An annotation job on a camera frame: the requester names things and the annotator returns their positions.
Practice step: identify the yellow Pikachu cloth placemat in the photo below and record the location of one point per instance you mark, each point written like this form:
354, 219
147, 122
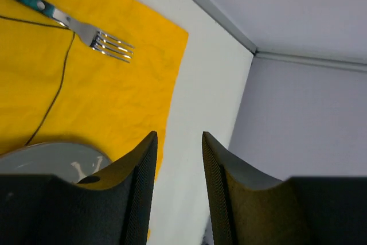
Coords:
55, 88

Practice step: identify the fork with green handle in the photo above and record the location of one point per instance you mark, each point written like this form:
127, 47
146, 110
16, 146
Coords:
90, 35

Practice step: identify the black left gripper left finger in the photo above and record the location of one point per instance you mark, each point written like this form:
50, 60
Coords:
111, 206

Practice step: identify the grey reindeer plate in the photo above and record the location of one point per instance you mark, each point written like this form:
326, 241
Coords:
69, 161

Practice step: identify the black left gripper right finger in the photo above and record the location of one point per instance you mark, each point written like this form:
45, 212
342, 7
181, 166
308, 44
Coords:
248, 206

